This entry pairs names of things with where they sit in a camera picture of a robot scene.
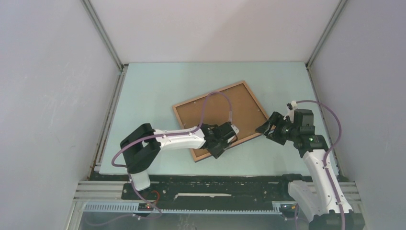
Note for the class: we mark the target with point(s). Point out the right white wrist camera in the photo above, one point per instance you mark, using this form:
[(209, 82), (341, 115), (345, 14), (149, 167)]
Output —
[(291, 107)]

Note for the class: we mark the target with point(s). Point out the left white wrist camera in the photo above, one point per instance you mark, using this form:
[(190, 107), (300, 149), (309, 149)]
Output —
[(235, 129)]

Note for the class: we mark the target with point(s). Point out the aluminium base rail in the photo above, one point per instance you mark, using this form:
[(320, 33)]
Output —
[(109, 203)]

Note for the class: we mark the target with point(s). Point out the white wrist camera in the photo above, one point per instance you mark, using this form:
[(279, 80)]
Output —
[(235, 129), (291, 107)]

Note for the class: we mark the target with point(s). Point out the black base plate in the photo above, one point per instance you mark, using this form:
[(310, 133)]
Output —
[(220, 193)]

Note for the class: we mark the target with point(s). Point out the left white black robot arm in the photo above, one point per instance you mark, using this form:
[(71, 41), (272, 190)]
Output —
[(142, 146)]

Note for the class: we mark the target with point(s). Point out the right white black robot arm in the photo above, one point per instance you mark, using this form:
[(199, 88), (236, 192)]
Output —
[(327, 208)]

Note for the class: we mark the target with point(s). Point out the corner aluminium profile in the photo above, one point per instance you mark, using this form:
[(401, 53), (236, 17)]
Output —
[(326, 32), (98, 25)]

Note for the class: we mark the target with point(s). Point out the left corner aluminium profile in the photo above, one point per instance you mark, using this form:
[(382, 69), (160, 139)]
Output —
[(98, 25)]

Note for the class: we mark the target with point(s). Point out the right corner aluminium profile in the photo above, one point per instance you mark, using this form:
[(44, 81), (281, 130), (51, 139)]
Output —
[(326, 32)]

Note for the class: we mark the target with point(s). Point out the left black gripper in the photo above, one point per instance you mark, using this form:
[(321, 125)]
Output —
[(217, 153)]

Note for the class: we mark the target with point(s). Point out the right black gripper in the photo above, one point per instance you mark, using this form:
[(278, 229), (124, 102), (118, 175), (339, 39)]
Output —
[(275, 119)]

